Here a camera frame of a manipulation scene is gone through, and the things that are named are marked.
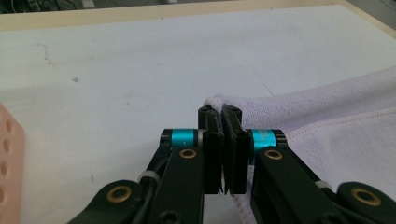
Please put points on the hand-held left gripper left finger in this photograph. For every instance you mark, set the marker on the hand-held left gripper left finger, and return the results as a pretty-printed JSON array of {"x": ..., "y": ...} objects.
[{"x": 213, "y": 161}]

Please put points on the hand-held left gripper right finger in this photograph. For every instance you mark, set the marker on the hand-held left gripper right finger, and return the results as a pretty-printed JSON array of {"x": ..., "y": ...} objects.
[{"x": 238, "y": 161}]

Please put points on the lilac patterned towel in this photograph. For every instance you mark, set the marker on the lilac patterned towel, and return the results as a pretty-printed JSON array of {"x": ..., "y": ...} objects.
[{"x": 327, "y": 124}]

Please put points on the pink plastic basket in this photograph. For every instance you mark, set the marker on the pink plastic basket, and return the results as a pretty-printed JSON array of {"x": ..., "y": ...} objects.
[{"x": 9, "y": 174}]

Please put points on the white grid mat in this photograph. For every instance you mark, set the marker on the white grid mat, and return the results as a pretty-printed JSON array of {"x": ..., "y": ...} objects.
[{"x": 124, "y": 77}]

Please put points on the wooden table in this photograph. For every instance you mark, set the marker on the wooden table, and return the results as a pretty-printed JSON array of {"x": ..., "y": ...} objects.
[{"x": 93, "y": 18}]

